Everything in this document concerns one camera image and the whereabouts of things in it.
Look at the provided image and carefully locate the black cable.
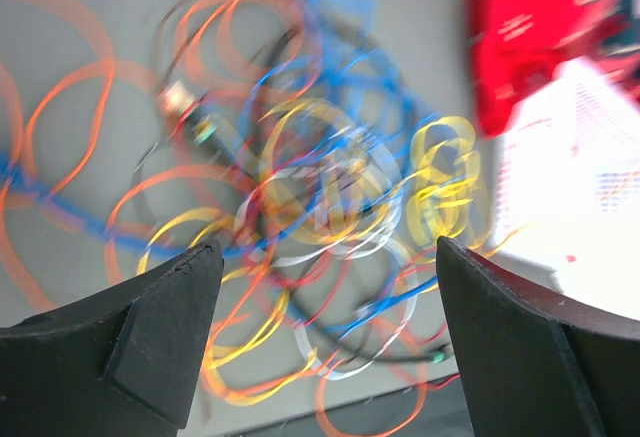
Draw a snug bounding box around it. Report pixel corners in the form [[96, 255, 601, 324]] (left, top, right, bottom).
[[134, 31, 451, 366]]

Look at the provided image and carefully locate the red printed pillow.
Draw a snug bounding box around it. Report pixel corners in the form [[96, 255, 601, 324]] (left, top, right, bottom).
[[468, 0, 639, 137]]

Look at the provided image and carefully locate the white cable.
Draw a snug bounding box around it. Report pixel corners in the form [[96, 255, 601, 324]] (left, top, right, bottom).
[[234, 156, 421, 383]]

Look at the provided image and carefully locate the thin red wire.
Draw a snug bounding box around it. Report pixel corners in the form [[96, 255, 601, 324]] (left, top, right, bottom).
[[249, 146, 461, 393]]

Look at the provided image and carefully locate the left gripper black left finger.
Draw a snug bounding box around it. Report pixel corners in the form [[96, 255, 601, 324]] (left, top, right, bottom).
[[1, 240, 223, 436]]

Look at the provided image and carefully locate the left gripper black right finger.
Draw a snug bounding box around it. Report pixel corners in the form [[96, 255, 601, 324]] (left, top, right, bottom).
[[436, 237, 639, 436]]

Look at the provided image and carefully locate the white basket right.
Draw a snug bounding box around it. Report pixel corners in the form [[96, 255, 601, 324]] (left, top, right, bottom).
[[492, 58, 639, 319]]

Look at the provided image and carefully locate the orange thin cable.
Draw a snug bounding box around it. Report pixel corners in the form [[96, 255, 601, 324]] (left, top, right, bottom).
[[0, 0, 431, 437]]

